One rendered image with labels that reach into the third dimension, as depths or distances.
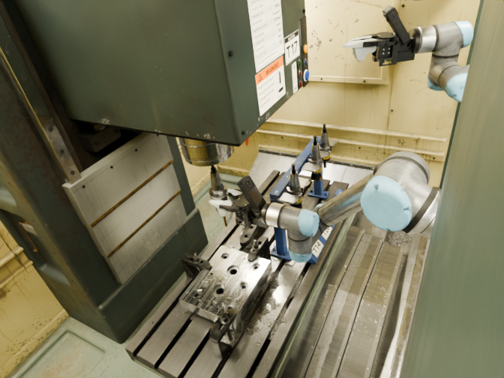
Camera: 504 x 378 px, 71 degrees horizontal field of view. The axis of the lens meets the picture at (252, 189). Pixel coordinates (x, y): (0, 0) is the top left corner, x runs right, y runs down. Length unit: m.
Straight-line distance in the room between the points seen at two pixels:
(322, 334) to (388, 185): 0.83
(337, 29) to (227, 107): 1.13
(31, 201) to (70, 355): 0.87
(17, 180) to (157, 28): 0.67
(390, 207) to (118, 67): 0.74
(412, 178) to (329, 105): 1.21
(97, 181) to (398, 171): 1.00
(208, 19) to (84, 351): 1.56
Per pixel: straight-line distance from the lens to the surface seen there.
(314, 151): 1.47
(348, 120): 2.00
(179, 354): 1.33
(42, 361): 2.01
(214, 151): 1.01
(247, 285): 1.32
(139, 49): 0.92
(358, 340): 1.50
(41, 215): 1.34
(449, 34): 1.24
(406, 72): 1.85
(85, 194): 1.35
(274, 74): 0.97
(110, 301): 1.63
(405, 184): 0.82
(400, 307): 1.68
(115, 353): 1.79
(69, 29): 1.09
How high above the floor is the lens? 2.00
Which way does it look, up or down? 35 degrees down
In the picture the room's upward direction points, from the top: 9 degrees counter-clockwise
